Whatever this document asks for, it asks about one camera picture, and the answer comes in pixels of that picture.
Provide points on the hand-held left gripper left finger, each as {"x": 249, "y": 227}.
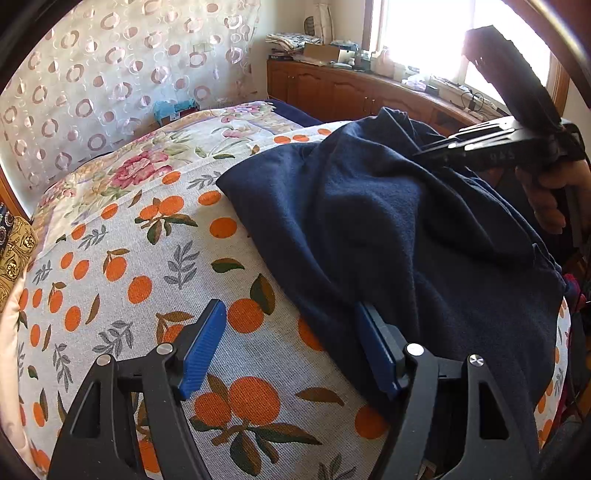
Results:
{"x": 203, "y": 350}

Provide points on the cardboard box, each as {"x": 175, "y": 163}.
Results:
{"x": 323, "y": 51}

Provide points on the person's right hand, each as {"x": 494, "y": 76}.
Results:
{"x": 545, "y": 194}

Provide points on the floral quilt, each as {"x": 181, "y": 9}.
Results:
{"x": 138, "y": 161}

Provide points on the dark patterned cushion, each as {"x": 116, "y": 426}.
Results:
{"x": 2, "y": 221}

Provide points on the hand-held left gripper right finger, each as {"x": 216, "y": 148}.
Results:
{"x": 376, "y": 350}

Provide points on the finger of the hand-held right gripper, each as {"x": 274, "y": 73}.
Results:
{"x": 480, "y": 130}
{"x": 461, "y": 151}

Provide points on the wooden cabinet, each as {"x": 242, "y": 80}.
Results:
{"x": 332, "y": 87}

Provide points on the yellow patterned pillow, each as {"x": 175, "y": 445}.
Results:
{"x": 16, "y": 258}

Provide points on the navy t-shirt with orange print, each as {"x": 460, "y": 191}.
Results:
{"x": 369, "y": 221}

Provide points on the window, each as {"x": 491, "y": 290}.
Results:
{"x": 415, "y": 32}

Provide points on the orange fruit print bed sheet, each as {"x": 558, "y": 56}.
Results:
{"x": 138, "y": 258}

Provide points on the circle pattern curtain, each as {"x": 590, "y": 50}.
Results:
{"x": 92, "y": 69}

